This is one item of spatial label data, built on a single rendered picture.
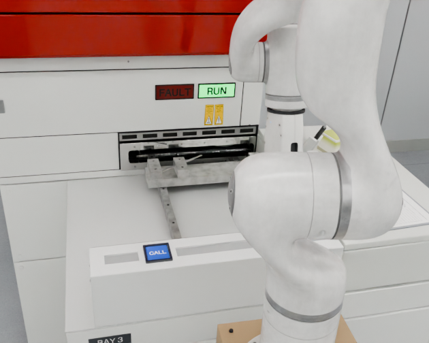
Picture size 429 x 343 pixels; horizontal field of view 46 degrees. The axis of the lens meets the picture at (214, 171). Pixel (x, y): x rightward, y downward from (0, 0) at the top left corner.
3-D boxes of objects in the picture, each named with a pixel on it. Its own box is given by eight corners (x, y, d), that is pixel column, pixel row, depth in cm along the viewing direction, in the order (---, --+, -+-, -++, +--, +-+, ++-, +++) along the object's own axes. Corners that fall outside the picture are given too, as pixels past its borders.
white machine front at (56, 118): (-1, 181, 154) (-24, 52, 134) (252, 162, 173) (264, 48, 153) (-2, 186, 151) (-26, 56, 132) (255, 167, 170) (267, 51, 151)
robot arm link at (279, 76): (263, 96, 94) (312, 96, 95) (266, 23, 90) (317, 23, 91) (258, 90, 102) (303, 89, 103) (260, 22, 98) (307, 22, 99)
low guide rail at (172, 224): (154, 177, 161) (154, 169, 159) (161, 177, 161) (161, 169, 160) (184, 283, 119) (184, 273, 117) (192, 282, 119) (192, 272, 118)
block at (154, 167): (147, 167, 154) (147, 158, 153) (158, 166, 155) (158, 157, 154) (150, 180, 148) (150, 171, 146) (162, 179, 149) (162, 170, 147)
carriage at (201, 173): (144, 175, 156) (144, 167, 154) (256, 167, 164) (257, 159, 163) (148, 188, 149) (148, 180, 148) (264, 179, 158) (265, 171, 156)
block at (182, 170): (173, 165, 156) (173, 156, 155) (183, 164, 157) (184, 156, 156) (177, 177, 150) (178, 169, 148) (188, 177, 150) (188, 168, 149)
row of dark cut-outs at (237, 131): (119, 140, 155) (118, 133, 153) (255, 133, 165) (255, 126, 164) (119, 141, 154) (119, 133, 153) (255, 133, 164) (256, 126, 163)
